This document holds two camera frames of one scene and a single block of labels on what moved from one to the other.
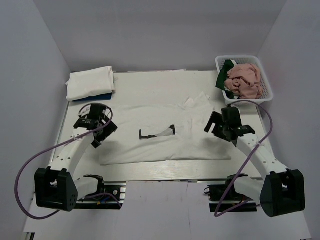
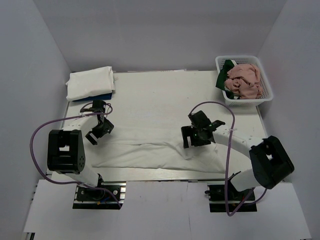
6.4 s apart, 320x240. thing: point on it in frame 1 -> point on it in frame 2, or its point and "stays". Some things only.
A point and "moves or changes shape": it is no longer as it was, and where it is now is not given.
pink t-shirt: (244, 81) stays
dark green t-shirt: (227, 64) stays
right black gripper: (216, 118) -> (188, 131)
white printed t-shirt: (164, 133) moves or changes shape
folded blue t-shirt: (104, 97) stays
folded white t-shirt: (91, 82) stays
